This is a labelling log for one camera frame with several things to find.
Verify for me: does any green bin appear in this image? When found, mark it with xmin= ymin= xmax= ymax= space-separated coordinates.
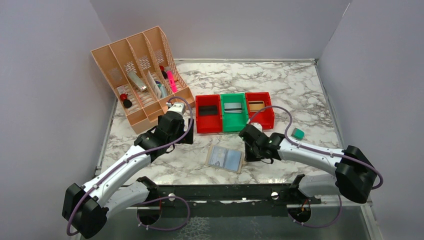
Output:
xmin=220 ymin=93 xmax=249 ymax=132

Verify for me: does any red and black stamp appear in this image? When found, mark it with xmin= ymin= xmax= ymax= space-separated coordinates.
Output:
xmin=119 ymin=93 xmax=133 ymax=109

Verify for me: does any teal eraser block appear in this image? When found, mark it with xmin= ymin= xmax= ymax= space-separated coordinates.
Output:
xmin=291 ymin=127 xmax=305 ymax=140

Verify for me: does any right red bin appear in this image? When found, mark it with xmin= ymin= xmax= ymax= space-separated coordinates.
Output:
xmin=245 ymin=92 xmax=275 ymax=130

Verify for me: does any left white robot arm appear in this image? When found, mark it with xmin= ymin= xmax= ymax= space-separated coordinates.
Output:
xmin=62 ymin=97 xmax=194 ymax=239

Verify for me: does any grey card in bin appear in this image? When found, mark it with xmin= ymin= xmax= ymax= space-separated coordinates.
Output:
xmin=224 ymin=102 xmax=243 ymax=114

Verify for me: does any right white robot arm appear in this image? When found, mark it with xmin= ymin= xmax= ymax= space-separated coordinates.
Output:
xmin=238 ymin=124 xmax=378 ymax=204

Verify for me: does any peach desk file organizer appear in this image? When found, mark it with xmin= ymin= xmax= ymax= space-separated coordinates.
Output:
xmin=91 ymin=26 xmax=195 ymax=134

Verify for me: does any left red bin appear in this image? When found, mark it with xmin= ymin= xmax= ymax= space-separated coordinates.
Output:
xmin=195 ymin=94 xmax=223 ymax=134

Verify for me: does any black mounting rail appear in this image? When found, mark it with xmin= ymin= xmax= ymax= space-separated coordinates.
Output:
xmin=135 ymin=175 xmax=321 ymax=220

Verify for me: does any black card in bin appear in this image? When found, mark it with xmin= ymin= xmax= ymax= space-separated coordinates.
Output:
xmin=198 ymin=105 xmax=219 ymax=116

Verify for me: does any silver stapler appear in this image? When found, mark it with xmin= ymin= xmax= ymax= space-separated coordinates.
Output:
xmin=127 ymin=70 xmax=147 ymax=92

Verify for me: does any pink highlighter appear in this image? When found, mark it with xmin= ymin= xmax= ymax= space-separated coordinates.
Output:
xmin=166 ymin=70 xmax=178 ymax=93

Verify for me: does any red bin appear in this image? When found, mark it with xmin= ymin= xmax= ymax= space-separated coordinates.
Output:
xmin=245 ymin=92 xmax=275 ymax=130
xmin=195 ymin=94 xmax=223 ymax=134

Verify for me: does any beige card holder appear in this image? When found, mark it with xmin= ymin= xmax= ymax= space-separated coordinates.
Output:
xmin=205 ymin=145 xmax=245 ymax=173

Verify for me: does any gold credit card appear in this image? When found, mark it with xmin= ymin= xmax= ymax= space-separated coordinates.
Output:
xmin=248 ymin=101 xmax=266 ymax=113

